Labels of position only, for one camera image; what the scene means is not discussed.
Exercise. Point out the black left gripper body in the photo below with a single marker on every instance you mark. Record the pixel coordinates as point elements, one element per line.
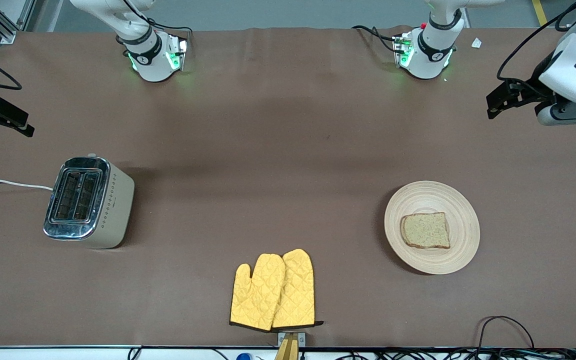
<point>534,83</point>

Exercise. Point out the round wooden plate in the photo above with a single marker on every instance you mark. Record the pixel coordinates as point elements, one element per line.
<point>463,200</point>

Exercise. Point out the slice of toast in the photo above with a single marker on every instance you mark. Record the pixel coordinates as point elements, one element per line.
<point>425,231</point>

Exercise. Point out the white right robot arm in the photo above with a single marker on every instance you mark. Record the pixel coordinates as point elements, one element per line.
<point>148,55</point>

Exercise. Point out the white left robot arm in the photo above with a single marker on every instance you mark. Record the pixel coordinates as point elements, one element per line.
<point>430,50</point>

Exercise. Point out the small white paper scrap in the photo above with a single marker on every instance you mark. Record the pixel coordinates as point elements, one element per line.
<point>476,43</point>

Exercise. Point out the green-lit controller board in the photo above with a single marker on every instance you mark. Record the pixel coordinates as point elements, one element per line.
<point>402,50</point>
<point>178,52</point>

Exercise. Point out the chrome and beige toaster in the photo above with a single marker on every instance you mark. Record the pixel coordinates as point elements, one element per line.
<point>115,210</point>

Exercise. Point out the brown table cover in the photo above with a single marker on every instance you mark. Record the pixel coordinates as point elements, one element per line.
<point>288,100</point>

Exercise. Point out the yellow quilted oven mitt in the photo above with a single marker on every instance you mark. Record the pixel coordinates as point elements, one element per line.
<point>298,290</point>

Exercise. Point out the yellow oven mitt with thumb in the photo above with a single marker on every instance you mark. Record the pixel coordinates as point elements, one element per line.
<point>255,295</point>

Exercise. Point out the small blue object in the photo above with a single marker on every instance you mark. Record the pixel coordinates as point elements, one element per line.
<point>243,357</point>

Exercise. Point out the aluminium frame profile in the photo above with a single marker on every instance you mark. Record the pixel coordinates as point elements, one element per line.
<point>8,35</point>

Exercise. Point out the small metal bracket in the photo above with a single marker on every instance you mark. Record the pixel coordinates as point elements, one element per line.
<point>301,340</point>

